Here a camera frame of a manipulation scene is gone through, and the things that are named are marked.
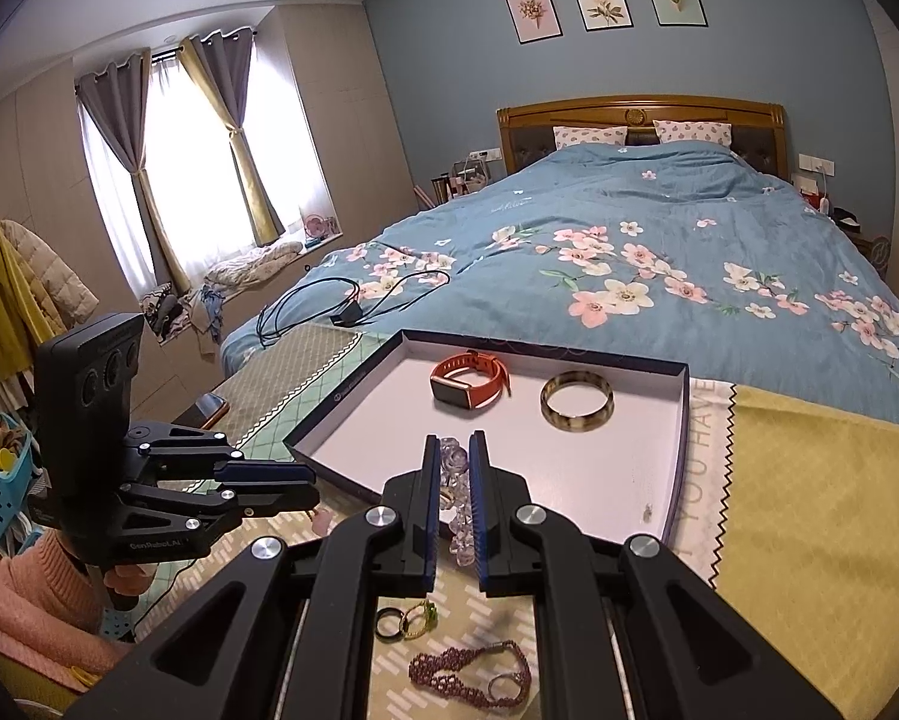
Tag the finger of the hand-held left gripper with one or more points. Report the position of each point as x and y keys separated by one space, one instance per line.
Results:
x=262 y=472
x=277 y=499

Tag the white wall socket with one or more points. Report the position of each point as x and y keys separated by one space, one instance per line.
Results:
x=815 y=163
x=484 y=156

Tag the white flower framed picture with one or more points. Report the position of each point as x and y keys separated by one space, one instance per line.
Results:
x=601 y=1

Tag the tortoiseshell bangle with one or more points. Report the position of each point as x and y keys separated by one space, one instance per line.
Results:
x=548 y=411

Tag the person's left hand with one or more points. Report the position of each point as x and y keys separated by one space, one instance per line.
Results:
x=131 y=580

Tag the folded light quilt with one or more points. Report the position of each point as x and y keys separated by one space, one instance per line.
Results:
x=254 y=262

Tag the yellow green patchwork blanket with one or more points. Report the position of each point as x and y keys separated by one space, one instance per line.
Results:
x=794 y=502

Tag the beige down jacket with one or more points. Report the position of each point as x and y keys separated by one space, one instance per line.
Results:
x=56 y=277

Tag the dark objects on nightstand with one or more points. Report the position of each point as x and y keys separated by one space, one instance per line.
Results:
x=845 y=219

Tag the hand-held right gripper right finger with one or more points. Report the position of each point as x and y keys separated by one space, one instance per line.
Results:
x=478 y=495

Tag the orange smartwatch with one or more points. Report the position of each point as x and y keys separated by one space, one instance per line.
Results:
x=453 y=390

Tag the person's left forearm pink sleeve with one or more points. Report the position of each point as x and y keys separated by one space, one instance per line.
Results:
x=29 y=600

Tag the pink flower framed picture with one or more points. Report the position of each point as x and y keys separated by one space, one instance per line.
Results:
x=533 y=13

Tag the white sheer curtain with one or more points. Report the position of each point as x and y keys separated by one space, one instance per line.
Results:
x=187 y=165

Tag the pile of clothes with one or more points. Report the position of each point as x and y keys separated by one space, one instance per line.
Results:
x=176 y=315

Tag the cosmetics on bedside table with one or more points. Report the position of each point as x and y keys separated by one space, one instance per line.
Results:
x=468 y=176

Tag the blue floral duvet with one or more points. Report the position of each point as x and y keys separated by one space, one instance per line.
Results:
x=644 y=202

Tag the small pink fan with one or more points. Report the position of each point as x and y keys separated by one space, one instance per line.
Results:
x=316 y=225

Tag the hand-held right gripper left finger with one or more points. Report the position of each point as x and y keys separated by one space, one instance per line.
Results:
x=432 y=481

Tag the shallow white box purple rim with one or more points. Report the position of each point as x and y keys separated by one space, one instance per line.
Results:
x=569 y=465

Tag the grey and khaki curtain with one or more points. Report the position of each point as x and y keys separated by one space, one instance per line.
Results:
x=116 y=127
x=228 y=82

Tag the white patterned pillow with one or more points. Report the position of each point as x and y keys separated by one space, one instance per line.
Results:
x=693 y=131
x=588 y=137

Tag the phone with orange case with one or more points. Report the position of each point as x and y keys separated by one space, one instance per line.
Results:
x=211 y=405

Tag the wooden bed headboard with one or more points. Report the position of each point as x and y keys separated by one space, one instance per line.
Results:
x=569 y=111

